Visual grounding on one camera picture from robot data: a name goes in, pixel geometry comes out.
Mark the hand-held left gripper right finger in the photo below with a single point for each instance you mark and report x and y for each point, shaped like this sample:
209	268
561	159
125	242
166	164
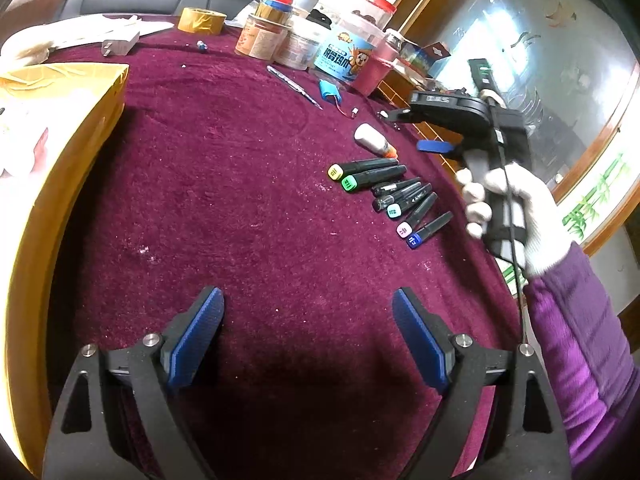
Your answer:
417	332

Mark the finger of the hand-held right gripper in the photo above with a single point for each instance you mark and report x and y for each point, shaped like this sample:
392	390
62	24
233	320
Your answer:
435	147
400	115

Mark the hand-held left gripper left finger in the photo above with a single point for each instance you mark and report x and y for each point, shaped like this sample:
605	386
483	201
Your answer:
197	330

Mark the white glue bottle orange cap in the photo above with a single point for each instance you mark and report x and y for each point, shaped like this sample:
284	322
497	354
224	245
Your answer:
372	139

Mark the black marker cyan cap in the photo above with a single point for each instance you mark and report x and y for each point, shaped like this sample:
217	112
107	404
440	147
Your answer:
407	202

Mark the black marker yellow cap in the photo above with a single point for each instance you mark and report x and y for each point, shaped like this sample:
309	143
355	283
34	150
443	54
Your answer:
365	166

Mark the clear pen with black grip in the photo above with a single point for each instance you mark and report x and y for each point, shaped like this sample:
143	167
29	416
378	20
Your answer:
395	199

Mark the black marker pink cap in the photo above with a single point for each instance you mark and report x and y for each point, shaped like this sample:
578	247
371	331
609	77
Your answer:
420	212

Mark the yellow cardboard box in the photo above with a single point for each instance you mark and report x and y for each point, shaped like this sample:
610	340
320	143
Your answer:
65	125

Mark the person's right forearm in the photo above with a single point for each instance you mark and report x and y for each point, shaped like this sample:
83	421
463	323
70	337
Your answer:
590	360

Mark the person's right hand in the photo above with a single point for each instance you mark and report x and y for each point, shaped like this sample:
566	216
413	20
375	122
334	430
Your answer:
542	220

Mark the glass bottle pink knitted sleeve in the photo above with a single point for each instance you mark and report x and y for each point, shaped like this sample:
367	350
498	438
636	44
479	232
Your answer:
375	67

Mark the dark box with diamond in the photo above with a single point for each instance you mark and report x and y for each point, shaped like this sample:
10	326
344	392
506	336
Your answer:
436	59

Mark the clear jar blue label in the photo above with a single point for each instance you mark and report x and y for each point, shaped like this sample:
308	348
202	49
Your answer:
345	55

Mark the clear jar red lid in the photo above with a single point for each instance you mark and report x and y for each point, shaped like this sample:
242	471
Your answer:
377	10

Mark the thin metal pen tool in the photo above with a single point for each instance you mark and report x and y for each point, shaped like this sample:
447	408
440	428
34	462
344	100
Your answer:
292	86

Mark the white plastic jar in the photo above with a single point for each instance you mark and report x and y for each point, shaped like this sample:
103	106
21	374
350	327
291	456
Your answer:
300	45

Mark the wooden sideboard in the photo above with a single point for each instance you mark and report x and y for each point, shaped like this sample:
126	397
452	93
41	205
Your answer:
590	180

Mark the grey cup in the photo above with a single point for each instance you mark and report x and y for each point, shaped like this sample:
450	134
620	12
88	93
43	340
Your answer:
309	5

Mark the maroon velvet tablecloth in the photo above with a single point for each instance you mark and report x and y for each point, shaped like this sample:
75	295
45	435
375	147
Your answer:
250	185

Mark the toothpick jar blue lid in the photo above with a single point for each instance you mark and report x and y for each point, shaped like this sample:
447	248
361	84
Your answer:
275	9

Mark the small blue white cap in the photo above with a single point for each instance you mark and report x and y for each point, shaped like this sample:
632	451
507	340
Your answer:
201	46

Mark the yellow tape roll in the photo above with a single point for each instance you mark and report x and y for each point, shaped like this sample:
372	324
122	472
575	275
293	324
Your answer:
202	21

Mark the black leather sofa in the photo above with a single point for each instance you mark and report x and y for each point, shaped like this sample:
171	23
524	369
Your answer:
150	0

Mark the white charger plug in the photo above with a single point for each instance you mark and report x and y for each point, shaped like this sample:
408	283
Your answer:
122	42

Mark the white papers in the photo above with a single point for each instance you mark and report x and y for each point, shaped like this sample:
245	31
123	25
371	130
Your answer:
115	27

